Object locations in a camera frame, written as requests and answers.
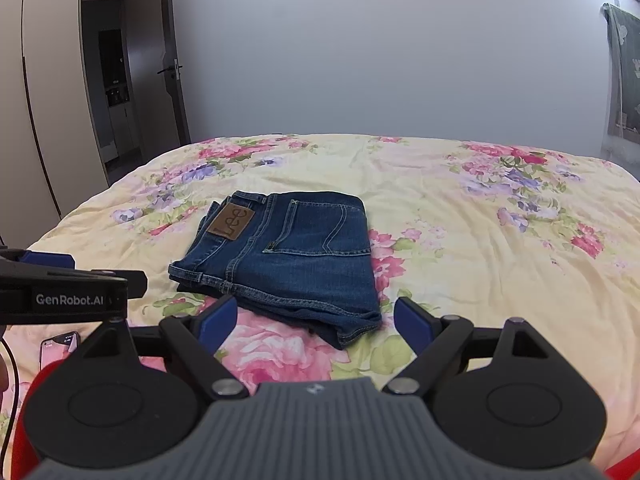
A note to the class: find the dark grey door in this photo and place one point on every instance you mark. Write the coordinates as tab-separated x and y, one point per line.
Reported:
155	70

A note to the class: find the dark hallway cabinet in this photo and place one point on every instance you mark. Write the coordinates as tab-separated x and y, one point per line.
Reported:
114	75

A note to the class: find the floral yellow blanket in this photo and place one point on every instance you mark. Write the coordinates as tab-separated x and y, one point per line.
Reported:
475	240

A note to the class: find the beige wardrobe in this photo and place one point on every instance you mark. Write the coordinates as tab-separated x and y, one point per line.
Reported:
45	110

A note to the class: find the blue denim pants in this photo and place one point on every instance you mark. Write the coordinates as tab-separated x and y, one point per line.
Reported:
295	255

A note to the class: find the grey patterned curtain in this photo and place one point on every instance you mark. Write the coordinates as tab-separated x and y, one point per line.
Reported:
625	80

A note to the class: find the red cloth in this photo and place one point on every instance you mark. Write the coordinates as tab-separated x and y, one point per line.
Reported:
25	425

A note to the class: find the smartphone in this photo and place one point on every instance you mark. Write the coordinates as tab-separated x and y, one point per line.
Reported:
59	349

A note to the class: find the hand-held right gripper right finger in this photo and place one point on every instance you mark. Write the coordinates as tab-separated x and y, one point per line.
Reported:
412	323

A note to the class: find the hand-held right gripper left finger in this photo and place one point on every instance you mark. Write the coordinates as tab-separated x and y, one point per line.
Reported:
218	321

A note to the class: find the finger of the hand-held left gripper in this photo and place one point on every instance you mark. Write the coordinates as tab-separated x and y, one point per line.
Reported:
50	259
127	284

